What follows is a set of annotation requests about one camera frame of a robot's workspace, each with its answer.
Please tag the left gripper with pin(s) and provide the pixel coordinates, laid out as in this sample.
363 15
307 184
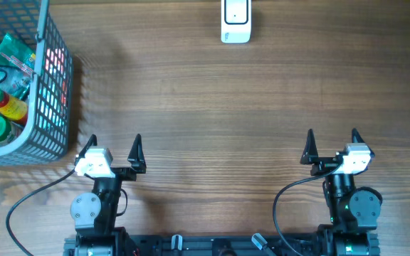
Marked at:
138 164

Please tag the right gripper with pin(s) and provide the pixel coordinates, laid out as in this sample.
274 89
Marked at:
310 153

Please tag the red sauce bottle green cap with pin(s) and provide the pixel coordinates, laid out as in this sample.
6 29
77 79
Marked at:
13 108

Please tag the green 3M gloves packet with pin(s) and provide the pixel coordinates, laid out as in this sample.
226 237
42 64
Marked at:
16 67

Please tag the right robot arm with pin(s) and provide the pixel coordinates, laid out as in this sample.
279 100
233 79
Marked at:
353 211

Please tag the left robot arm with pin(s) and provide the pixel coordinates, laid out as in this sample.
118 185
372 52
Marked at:
95 213

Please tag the white barcode scanner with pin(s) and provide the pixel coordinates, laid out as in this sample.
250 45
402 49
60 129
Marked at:
236 18

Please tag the grey plastic mesh basket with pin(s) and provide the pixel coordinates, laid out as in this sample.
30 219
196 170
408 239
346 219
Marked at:
45 136

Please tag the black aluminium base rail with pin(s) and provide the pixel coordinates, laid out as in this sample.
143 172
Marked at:
296 243

